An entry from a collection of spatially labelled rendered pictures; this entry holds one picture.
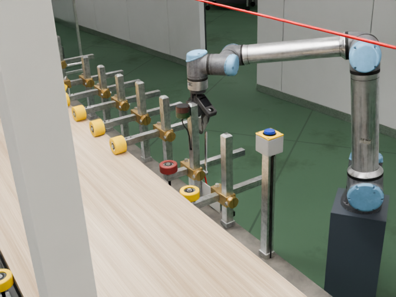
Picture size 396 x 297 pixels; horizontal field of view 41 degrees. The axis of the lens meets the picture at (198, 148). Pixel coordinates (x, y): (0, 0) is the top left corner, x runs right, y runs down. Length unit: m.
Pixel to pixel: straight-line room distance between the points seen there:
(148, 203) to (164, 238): 0.25
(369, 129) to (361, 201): 0.32
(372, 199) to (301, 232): 1.19
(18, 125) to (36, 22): 0.09
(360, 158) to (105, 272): 1.16
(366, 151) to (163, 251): 0.97
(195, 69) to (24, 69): 1.81
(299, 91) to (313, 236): 2.30
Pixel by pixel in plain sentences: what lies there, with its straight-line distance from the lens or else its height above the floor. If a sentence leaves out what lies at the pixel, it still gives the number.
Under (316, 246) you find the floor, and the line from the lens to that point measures 3.36.
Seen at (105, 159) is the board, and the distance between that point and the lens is 2.43.
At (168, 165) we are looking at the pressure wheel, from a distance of 2.31.
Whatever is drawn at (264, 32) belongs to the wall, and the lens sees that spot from 5.60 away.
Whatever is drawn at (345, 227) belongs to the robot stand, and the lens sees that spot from 2.60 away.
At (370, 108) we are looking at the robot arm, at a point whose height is 1.18.
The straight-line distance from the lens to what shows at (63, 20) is 4.61.
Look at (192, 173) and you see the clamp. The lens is 2.34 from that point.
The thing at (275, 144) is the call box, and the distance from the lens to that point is 1.82.
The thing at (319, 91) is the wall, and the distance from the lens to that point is 5.25.
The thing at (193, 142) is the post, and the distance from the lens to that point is 2.28.
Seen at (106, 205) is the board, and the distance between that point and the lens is 2.07.
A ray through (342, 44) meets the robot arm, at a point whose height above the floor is 1.40.
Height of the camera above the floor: 1.97
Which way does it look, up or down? 26 degrees down
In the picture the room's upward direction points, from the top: 2 degrees counter-clockwise
